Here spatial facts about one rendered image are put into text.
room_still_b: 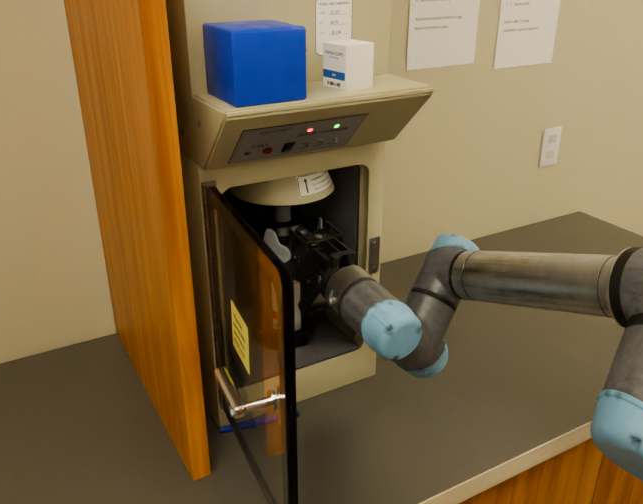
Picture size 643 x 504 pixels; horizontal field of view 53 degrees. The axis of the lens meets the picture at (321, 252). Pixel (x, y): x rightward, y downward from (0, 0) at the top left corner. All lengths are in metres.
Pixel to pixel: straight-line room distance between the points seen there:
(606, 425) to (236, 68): 0.56
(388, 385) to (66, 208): 0.71
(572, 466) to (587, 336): 0.29
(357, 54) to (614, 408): 0.54
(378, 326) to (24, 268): 0.78
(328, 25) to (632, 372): 0.61
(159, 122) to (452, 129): 1.07
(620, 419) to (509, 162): 1.31
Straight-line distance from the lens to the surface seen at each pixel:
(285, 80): 0.83
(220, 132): 0.83
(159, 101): 0.80
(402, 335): 0.88
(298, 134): 0.90
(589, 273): 0.82
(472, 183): 1.85
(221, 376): 0.82
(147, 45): 0.79
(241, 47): 0.80
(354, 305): 0.91
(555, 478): 1.34
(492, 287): 0.92
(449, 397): 1.24
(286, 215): 1.12
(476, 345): 1.39
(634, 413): 0.69
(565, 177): 2.13
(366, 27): 1.01
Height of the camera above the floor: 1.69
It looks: 25 degrees down
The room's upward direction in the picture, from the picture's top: straight up
